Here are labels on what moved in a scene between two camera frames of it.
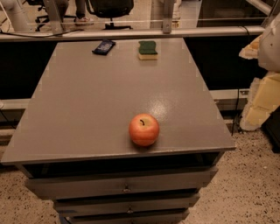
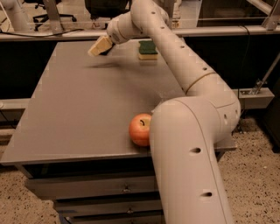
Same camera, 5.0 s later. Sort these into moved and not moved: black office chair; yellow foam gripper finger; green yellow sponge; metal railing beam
Moved: yellow foam gripper finger
Not moved: metal railing beam; green yellow sponge; black office chair
